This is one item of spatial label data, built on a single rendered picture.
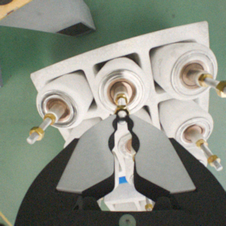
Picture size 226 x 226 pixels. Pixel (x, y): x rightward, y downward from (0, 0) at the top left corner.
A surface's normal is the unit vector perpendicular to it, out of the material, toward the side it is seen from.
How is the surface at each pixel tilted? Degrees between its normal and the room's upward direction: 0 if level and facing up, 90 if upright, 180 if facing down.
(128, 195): 90
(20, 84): 0
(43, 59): 0
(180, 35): 0
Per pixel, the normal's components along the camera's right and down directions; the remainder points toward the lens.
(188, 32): -0.04, 0.47
